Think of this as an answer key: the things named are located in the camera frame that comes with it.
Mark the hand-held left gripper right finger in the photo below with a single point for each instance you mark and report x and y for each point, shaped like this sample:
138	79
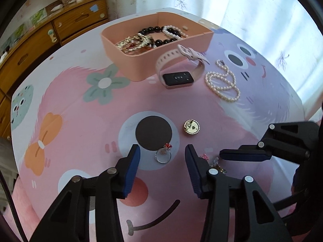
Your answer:
193	170

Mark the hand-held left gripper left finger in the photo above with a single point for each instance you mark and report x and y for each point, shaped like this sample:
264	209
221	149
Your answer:
131	170

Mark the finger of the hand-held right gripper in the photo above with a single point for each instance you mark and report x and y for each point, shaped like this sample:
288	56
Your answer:
242	155

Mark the pink jewelry tray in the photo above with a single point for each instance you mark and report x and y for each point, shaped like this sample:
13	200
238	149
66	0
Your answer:
131	54

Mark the small dangling earring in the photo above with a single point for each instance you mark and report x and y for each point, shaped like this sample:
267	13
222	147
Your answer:
217	165

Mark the round gold brooch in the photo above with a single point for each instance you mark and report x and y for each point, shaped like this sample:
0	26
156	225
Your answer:
191	127

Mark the cartoon printed table mat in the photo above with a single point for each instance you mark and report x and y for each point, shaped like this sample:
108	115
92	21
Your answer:
83	121

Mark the pink smartwatch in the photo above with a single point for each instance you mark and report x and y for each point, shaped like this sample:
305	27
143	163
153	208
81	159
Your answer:
178	78

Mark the white flower curtain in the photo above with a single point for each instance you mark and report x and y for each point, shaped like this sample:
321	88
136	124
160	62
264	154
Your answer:
242	7

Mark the wooden drawer cabinet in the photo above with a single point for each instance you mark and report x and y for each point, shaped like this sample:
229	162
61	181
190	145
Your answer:
30	45

